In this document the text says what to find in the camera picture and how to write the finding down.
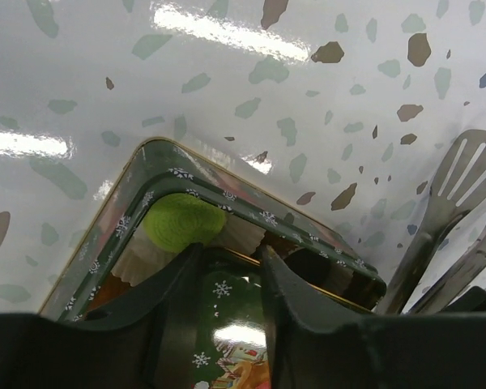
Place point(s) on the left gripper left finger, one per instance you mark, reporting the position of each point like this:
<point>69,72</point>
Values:
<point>143,339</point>

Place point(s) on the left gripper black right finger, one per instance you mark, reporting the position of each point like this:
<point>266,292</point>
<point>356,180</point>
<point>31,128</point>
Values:
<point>313,341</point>

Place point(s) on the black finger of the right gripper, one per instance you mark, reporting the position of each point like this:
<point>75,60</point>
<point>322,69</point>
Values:
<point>472,301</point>

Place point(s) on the black round cookie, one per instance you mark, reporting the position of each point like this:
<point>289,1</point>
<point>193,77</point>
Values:
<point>310,266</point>

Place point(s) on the gold tin lid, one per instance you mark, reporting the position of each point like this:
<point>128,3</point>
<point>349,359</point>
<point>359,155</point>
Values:
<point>230,349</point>

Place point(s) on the metal tongs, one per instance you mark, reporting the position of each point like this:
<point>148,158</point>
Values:
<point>458,187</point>

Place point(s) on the green round cookie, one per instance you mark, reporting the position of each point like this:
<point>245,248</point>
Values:
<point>177,220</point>

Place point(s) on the gold cookie tin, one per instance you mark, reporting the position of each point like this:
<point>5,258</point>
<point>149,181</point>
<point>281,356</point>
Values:
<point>161,167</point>

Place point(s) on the white paper cup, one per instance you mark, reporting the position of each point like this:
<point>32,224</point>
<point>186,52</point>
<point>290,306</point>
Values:
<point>239,235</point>
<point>141,259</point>

